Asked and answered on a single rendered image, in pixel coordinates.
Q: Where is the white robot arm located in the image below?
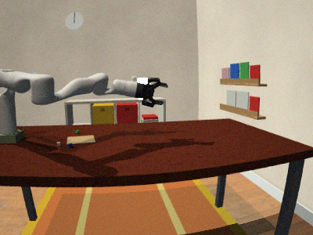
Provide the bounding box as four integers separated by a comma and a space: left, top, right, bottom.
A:
0, 69, 137, 134

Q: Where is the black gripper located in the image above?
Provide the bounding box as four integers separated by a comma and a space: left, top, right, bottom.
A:
135, 78, 168, 107

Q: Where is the tan square mat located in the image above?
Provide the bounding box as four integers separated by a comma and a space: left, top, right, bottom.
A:
67, 136, 95, 145

